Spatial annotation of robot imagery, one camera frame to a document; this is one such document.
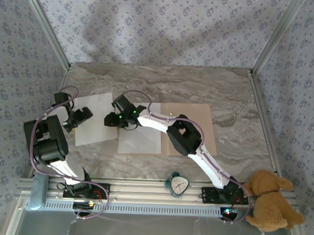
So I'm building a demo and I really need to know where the white paper sheet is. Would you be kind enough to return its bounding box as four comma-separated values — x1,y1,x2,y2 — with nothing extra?
117,101,165,156
71,90,121,149

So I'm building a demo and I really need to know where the brown cardboard folder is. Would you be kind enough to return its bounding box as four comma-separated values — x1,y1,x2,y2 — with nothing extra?
117,99,220,159

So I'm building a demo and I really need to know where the small circuit board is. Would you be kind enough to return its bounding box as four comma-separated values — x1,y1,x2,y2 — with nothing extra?
73,200,96,210
221,207,242,216

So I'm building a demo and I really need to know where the teal alarm clock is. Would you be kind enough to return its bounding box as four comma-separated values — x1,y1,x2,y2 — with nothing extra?
164,172,192,199

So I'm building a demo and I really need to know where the brown plush dog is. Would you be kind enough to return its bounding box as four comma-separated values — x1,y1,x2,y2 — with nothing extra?
242,169,308,235

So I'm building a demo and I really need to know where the aluminium table side rail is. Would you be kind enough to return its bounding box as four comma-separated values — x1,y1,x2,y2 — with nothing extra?
244,71,286,178
26,65,71,180

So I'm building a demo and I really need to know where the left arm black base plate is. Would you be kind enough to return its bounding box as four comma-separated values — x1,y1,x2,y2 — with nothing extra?
62,180,111,201

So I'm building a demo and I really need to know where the aluminium mounting rail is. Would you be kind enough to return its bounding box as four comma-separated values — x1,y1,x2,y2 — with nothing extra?
15,173,299,211

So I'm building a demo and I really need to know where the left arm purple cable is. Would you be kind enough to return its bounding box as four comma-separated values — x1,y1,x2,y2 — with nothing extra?
27,84,116,221

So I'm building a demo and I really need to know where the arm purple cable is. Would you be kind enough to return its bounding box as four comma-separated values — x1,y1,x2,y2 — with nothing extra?
110,89,258,225
27,84,116,221

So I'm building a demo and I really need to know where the aluminium frame post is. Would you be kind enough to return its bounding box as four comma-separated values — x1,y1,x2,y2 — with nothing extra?
249,0,307,79
18,0,74,71

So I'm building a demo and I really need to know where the grey slotted cable duct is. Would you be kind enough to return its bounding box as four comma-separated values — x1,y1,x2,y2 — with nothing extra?
24,197,223,219

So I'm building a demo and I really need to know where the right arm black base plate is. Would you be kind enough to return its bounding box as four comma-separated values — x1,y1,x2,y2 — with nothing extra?
199,186,250,206

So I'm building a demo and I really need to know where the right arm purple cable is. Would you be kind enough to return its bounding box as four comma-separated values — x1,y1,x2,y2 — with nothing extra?
110,89,258,225

